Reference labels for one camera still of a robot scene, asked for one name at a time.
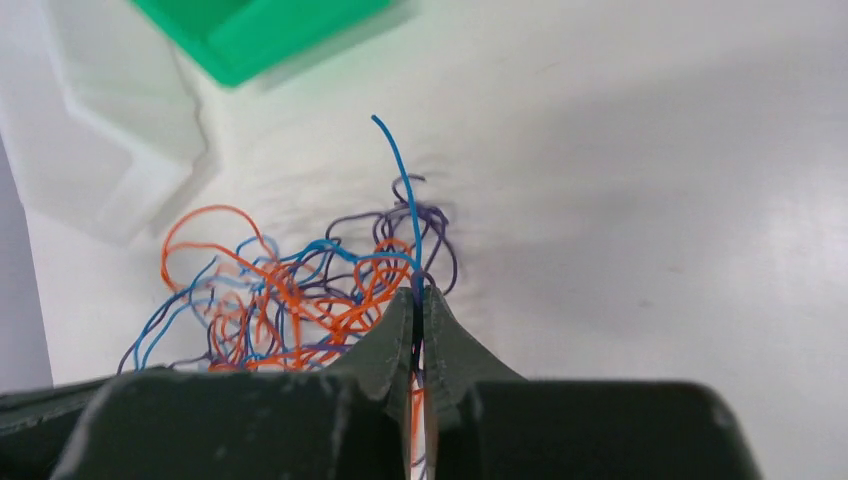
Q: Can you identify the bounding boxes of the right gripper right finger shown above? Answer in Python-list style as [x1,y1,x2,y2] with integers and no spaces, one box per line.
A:
[421,287,761,479]

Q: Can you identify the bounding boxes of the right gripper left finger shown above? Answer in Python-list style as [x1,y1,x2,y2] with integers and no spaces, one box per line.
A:
[1,288,415,479]

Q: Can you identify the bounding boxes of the coloured wire bundle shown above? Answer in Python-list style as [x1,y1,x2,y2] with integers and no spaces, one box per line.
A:
[117,173,460,480]

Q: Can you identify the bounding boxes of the blue wire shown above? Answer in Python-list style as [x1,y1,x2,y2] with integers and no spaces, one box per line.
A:
[370,114,425,280]

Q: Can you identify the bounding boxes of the white plastic bin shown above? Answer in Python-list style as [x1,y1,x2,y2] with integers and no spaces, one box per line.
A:
[1,1,208,245]

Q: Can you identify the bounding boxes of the green plastic bin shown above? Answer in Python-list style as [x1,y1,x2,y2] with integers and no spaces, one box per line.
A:
[133,0,392,87]

